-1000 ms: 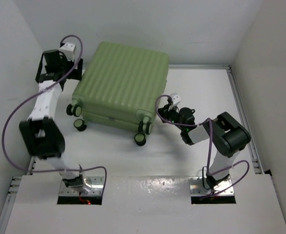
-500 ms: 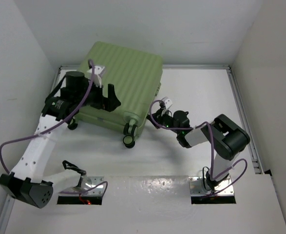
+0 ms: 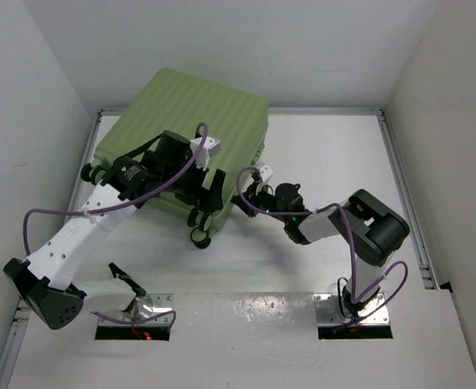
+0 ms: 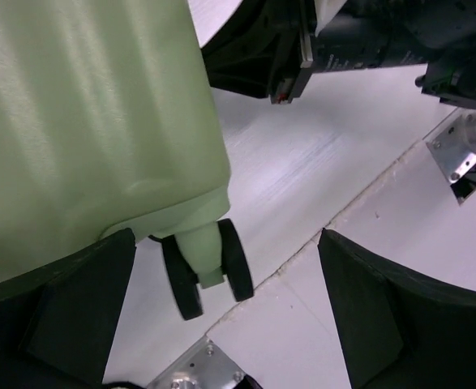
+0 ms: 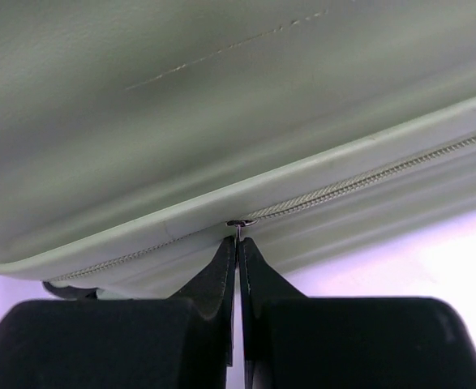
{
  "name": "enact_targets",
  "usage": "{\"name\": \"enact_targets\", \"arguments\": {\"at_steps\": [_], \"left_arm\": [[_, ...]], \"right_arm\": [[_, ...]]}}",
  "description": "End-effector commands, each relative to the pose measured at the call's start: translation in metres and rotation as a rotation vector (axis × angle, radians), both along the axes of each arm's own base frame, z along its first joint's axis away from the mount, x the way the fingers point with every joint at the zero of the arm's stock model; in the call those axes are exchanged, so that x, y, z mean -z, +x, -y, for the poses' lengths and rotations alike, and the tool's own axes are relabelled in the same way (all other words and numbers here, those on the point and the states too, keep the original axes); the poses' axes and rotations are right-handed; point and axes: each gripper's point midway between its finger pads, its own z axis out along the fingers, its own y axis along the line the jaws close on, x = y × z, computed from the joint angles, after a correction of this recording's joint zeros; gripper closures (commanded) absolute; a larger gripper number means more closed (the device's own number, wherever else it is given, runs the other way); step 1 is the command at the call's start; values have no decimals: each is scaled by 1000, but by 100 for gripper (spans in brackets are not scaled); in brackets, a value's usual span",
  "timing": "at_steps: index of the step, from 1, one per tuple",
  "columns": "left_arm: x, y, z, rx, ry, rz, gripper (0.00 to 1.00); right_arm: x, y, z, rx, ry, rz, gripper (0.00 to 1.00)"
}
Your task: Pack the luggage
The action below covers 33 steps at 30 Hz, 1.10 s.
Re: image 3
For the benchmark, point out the left aluminium table rail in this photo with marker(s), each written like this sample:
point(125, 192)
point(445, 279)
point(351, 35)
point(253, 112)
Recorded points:
point(56, 305)

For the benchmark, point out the aluminium table rail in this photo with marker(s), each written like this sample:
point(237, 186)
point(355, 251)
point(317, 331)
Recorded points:
point(430, 276)
point(56, 305)

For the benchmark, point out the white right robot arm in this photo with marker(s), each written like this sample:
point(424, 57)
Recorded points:
point(372, 230)

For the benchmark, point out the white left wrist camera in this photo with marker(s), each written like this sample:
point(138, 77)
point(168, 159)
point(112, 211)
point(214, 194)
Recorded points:
point(204, 152)

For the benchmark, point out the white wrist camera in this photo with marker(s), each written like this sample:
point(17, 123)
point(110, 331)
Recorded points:
point(264, 173)
point(204, 152)

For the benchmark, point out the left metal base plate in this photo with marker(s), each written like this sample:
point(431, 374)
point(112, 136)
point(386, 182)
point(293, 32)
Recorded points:
point(153, 310)

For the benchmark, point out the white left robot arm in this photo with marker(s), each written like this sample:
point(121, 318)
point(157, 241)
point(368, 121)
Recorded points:
point(91, 227)

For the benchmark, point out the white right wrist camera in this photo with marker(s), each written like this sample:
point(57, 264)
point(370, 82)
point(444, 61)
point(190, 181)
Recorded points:
point(264, 173)

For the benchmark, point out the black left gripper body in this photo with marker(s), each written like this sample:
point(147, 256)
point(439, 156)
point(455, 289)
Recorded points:
point(191, 191)

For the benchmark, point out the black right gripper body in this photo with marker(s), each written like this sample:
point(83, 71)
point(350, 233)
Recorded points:
point(259, 199)

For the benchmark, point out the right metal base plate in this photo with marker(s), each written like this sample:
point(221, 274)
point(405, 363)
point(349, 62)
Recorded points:
point(329, 315)

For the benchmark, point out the right aluminium table rail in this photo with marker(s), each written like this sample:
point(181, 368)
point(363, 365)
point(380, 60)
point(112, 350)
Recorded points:
point(430, 276)

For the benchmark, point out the metal base plate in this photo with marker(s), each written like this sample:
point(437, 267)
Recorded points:
point(153, 310)
point(329, 315)

